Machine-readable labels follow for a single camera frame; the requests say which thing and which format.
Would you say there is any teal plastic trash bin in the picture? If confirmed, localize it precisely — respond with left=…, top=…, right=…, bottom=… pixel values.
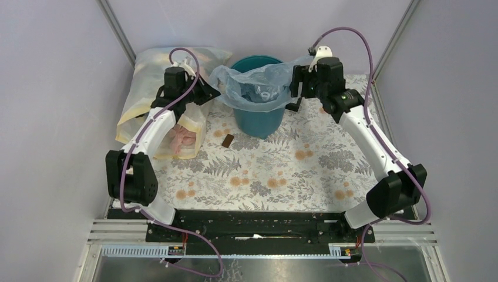
left=231, top=55, right=285, bottom=139

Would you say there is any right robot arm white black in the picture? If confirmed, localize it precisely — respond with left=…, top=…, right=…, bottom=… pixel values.
left=290, top=56, right=427, bottom=242

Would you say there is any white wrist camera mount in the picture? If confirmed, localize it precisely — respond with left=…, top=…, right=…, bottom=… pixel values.
left=308, top=46, right=333, bottom=73
left=172, top=57, right=198, bottom=79

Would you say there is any small brown cube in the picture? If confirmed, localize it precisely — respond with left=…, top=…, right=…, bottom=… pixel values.
left=221, top=134, right=234, bottom=148

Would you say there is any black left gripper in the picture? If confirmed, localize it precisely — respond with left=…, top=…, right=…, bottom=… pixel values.
left=180, top=72, right=221, bottom=105

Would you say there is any floral patterned table mat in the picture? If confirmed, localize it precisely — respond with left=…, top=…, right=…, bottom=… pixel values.
left=113, top=73, right=390, bottom=213

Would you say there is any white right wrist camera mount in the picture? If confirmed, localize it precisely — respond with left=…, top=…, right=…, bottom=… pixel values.
left=308, top=46, right=333, bottom=73

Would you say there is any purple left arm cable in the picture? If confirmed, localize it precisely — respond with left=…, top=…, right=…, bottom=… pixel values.
left=119, top=47, right=227, bottom=280

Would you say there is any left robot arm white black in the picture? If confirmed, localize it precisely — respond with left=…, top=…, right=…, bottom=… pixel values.
left=105, top=63, right=220, bottom=241

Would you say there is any black framed checkerboard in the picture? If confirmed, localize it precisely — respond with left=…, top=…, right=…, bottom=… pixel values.
left=285, top=98, right=302, bottom=112

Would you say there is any large clear bag of trash bags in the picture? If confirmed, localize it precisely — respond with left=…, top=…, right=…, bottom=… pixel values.
left=116, top=47, right=232, bottom=159

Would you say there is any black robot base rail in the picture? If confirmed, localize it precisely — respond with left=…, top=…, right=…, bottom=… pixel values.
left=107, top=208, right=417, bottom=257

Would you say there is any light blue plastic trash bag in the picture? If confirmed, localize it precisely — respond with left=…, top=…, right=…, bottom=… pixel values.
left=207, top=56, right=312, bottom=112

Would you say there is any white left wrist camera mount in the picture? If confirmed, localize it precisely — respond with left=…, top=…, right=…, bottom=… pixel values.
left=172, top=57, right=198, bottom=79

